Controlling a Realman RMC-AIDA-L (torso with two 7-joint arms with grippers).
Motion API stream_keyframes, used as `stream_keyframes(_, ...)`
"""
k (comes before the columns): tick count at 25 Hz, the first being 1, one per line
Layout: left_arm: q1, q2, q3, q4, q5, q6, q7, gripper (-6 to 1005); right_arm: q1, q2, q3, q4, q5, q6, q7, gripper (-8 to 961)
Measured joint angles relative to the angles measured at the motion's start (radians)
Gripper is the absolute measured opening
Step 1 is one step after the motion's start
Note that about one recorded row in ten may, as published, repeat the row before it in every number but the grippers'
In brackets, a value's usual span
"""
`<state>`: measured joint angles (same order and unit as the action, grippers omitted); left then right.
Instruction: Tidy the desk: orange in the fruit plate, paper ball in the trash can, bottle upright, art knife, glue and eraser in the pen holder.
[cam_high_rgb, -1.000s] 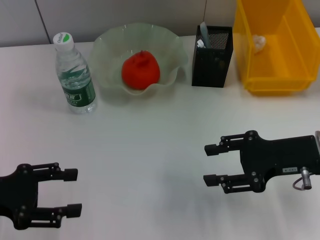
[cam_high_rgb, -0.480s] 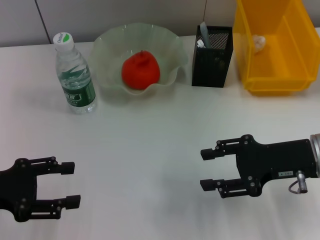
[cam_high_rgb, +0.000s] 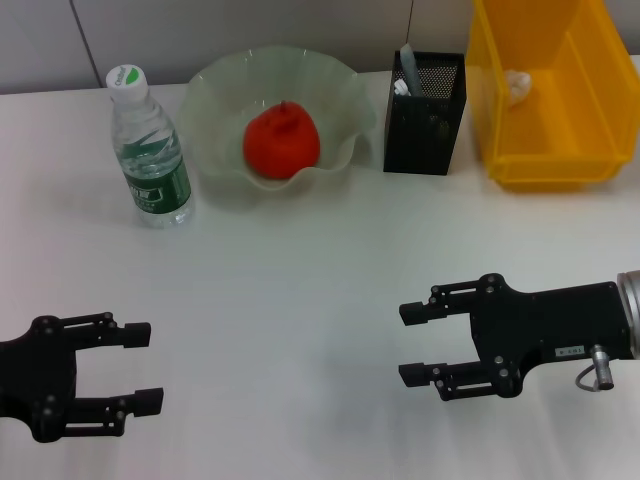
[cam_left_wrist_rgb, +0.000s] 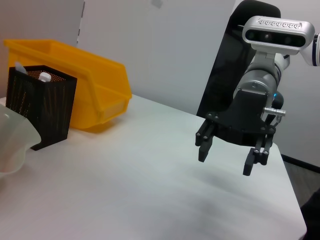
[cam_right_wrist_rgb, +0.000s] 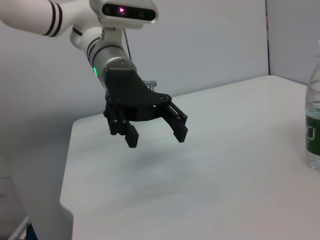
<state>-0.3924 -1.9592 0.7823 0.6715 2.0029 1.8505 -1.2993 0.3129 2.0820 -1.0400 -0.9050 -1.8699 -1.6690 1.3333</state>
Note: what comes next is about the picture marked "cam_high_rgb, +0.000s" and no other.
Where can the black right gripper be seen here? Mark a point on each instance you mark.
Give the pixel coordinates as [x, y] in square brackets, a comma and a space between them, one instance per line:
[540, 325]

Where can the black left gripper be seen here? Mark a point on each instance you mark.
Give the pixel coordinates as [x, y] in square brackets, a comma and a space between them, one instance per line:
[45, 375]

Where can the clear green-label water bottle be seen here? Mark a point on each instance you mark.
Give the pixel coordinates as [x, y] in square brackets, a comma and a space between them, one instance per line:
[150, 150]

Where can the red-orange orange fruit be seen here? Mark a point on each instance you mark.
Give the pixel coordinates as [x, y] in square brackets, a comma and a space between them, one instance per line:
[280, 145]

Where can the grey marker pen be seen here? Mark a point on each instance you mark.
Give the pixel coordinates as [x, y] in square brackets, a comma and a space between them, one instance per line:
[412, 70]

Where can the white paper ball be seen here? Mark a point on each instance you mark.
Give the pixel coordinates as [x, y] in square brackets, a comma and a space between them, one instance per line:
[517, 87]

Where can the black mesh pen holder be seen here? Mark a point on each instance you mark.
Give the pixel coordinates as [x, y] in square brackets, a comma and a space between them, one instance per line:
[425, 145]

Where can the yellow plastic bin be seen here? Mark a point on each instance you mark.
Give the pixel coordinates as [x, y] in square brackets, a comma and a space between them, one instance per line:
[550, 125]

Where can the pale green wavy glass bowl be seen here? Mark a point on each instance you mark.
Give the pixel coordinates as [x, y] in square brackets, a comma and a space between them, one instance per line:
[210, 100]

